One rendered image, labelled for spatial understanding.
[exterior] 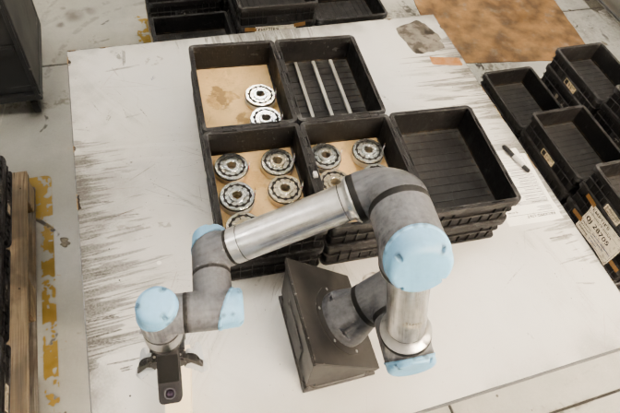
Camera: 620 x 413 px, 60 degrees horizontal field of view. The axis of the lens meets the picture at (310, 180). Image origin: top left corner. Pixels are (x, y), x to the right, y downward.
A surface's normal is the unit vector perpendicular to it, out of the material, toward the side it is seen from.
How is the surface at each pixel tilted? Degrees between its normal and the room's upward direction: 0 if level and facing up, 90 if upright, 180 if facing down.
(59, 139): 0
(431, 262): 76
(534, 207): 0
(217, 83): 0
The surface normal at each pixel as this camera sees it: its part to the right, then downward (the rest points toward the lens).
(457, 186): 0.11, -0.59
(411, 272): 0.15, 0.64
